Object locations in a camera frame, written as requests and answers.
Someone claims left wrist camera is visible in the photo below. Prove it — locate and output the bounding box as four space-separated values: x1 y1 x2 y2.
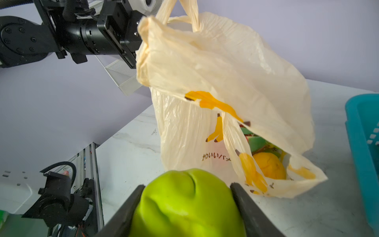
128 0 163 16

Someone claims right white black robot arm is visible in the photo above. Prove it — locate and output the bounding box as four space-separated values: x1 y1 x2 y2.
1 162 282 237

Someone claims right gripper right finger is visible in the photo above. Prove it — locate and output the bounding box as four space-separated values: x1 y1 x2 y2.
230 183 285 237

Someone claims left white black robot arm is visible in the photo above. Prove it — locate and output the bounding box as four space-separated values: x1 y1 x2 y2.
1 1 143 69

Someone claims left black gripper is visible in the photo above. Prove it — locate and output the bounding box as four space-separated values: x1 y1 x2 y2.
56 1 144 69

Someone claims orange fake fruit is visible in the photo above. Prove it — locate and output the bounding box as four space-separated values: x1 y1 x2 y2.
253 152 287 180

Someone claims cream banana print plastic bag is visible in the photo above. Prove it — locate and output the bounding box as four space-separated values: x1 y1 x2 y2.
137 1 327 198

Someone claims teal plastic fruit basket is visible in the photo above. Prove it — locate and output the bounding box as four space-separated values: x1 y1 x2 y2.
345 94 379 237

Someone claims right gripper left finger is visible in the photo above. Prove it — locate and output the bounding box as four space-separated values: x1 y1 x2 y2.
95 185 145 237

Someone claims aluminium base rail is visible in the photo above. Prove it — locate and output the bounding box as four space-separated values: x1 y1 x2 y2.
52 143 104 237

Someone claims green fake apple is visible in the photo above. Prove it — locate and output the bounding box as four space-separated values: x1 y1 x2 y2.
129 169 246 237

